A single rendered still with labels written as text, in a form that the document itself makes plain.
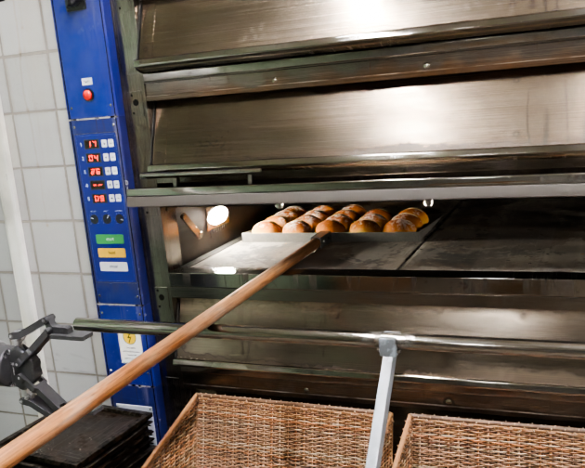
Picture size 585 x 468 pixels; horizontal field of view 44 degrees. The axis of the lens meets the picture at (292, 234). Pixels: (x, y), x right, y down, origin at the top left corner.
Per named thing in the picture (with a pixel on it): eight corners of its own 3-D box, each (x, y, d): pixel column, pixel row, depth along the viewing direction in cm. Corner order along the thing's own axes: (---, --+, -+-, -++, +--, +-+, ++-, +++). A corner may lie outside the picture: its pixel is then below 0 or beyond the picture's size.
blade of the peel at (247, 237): (419, 241, 203) (419, 231, 202) (242, 241, 224) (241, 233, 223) (444, 214, 235) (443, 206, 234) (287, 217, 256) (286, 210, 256)
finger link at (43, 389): (18, 372, 130) (15, 378, 130) (61, 416, 128) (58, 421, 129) (33, 364, 133) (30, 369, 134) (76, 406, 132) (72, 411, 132)
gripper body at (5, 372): (8, 335, 137) (48, 338, 133) (16, 378, 138) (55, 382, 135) (-22, 350, 130) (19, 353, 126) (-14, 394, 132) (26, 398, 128)
